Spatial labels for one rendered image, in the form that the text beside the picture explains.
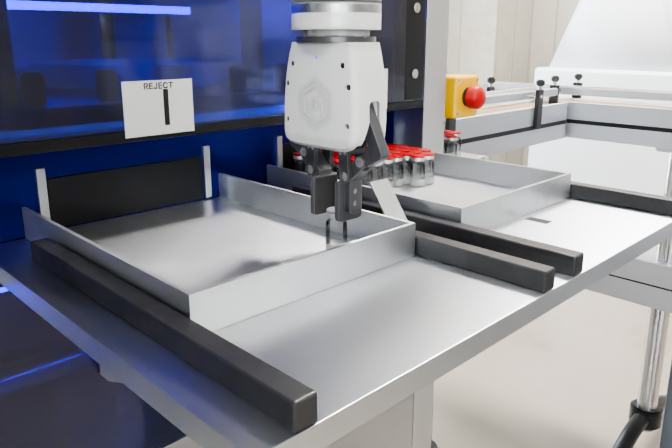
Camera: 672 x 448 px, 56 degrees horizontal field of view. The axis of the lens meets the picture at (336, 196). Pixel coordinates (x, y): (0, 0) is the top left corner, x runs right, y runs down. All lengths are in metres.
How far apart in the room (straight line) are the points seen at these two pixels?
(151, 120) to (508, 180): 0.52
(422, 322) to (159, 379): 0.20
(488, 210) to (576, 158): 2.66
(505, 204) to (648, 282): 1.05
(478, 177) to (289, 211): 0.34
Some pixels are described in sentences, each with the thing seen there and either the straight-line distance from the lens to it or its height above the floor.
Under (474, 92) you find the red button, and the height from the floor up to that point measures 1.00.
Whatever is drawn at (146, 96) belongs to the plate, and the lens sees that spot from 0.72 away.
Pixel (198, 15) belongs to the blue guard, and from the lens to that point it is 0.75.
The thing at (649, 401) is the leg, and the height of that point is 0.17.
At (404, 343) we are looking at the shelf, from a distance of 0.47.
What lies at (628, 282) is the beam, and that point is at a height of 0.48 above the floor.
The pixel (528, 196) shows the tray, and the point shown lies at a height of 0.90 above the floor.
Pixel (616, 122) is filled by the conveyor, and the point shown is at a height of 0.89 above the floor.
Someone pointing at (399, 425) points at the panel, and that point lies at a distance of 1.22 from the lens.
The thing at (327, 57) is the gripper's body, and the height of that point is 1.08.
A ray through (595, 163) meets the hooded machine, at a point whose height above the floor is 0.50.
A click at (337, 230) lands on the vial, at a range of 0.63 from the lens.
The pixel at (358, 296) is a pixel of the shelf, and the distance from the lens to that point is 0.55.
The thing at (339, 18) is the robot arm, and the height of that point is 1.11.
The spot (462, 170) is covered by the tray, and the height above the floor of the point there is 0.89.
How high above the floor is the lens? 1.09
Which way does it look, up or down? 14 degrees down
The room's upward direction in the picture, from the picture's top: straight up
